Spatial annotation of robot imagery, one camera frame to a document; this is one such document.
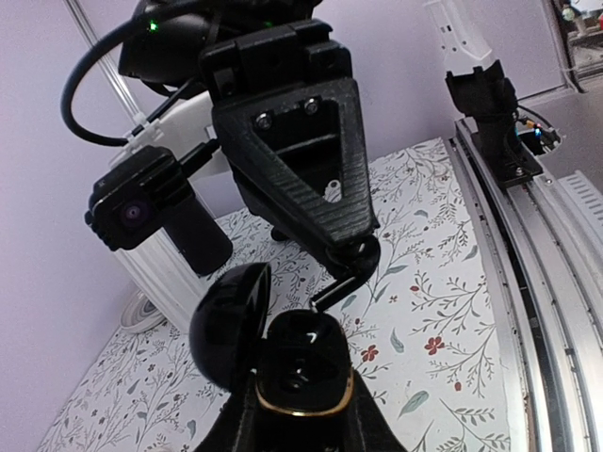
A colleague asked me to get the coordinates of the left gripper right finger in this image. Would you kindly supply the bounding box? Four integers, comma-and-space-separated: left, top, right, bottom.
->
339, 371, 407, 452

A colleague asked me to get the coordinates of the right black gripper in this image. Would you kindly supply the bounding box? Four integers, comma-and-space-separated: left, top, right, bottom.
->
200, 19, 378, 270

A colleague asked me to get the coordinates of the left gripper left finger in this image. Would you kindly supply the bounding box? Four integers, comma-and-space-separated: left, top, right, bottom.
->
194, 376, 263, 452

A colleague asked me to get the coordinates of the black glossy charging case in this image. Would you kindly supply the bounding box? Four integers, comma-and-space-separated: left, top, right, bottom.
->
189, 263, 354, 417

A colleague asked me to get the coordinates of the black earbud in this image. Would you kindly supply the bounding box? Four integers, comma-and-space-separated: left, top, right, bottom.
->
310, 235, 381, 312

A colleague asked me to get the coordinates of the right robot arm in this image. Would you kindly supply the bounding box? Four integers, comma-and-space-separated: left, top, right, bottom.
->
119, 1, 380, 280

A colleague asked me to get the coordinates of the white ribbed vase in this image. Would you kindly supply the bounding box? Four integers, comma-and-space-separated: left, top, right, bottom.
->
109, 92, 216, 333

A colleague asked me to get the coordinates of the floral patterned table mat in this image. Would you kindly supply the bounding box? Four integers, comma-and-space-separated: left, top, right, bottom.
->
41, 138, 513, 451

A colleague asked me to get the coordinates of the white round plate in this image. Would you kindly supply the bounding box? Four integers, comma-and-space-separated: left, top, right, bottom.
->
120, 290, 166, 334

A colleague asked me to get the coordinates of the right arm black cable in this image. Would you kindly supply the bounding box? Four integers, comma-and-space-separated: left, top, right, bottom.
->
60, 0, 218, 150

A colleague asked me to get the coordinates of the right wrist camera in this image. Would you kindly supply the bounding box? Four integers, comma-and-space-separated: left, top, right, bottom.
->
85, 139, 233, 276

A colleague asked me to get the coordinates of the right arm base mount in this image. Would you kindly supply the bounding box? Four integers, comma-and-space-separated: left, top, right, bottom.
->
446, 60, 562, 189

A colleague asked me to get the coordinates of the aluminium front rail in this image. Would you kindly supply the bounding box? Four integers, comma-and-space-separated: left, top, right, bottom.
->
447, 120, 602, 451

